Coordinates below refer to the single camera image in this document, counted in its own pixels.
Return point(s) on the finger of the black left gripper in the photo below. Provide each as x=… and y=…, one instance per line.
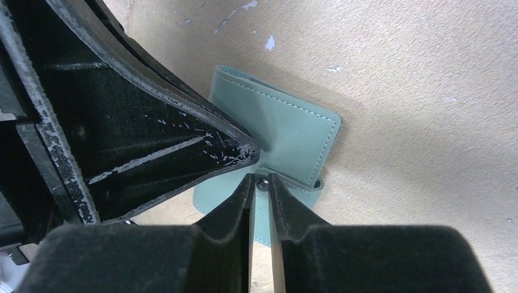
x=122, y=139
x=101, y=10

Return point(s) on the green leather card holder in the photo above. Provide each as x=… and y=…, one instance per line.
x=294, y=137

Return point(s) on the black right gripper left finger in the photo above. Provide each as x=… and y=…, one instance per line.
x=210, y=255

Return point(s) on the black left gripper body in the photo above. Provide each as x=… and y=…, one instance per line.
x=33, y=198

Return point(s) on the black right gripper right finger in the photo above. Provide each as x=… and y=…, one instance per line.
x=311, y=255

